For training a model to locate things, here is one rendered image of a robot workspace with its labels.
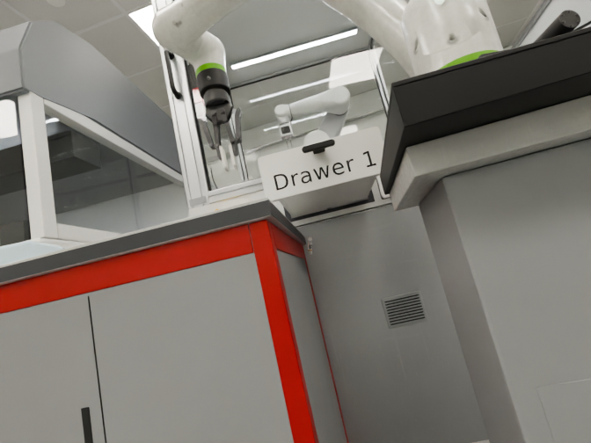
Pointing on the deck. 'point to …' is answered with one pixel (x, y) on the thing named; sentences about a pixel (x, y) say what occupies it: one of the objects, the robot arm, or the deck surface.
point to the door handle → (171, 73)
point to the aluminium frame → (180, 115)
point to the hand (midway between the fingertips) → (228, 157)
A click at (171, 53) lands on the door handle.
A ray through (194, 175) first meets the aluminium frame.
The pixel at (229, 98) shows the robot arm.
